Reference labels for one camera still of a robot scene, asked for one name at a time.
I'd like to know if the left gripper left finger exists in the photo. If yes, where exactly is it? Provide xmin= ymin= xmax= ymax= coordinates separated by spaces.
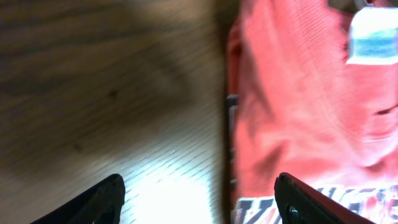
xmin=31 ymin=174 xmax=126 ymax=224

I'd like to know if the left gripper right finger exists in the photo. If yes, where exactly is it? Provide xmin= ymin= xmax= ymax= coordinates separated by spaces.
xmin=274 ymin=172 xmax=374 ymax=224

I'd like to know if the coral red t-shirt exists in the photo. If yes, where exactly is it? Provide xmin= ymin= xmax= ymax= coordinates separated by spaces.
xmin=227 ymin=0 xmax=397 ymax=223

